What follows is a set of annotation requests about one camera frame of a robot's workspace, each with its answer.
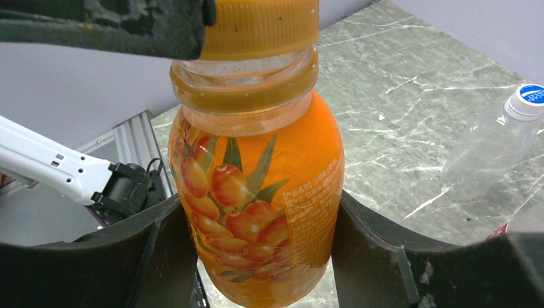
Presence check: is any clear water bottle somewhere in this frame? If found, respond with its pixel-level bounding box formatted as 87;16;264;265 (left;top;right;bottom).
440;101;543;201

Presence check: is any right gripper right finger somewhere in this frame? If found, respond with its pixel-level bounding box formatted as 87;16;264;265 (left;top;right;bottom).
332;192;543;307

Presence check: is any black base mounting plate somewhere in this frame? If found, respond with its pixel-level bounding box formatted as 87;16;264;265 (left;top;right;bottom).
189;270;210;308

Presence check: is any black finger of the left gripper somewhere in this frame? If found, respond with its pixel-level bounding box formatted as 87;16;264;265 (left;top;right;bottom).
1;0;216;60

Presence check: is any orange juice bottle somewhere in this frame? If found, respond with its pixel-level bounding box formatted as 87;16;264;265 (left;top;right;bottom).
167;47;344;307

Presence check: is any small red label bottle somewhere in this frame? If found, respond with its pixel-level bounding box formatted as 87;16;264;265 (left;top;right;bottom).
486;203;543;240

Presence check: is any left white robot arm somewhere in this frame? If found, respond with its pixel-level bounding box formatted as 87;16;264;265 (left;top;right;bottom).
1;1;217;226

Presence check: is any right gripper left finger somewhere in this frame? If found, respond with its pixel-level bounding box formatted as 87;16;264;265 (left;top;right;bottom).
1;195;199;307

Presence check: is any aluminium rail frame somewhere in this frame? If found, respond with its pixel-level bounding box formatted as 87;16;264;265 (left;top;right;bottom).
76;111;173;216

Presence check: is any blue white bottle cap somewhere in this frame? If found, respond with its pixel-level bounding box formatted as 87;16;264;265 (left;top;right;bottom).
504;84;543;122

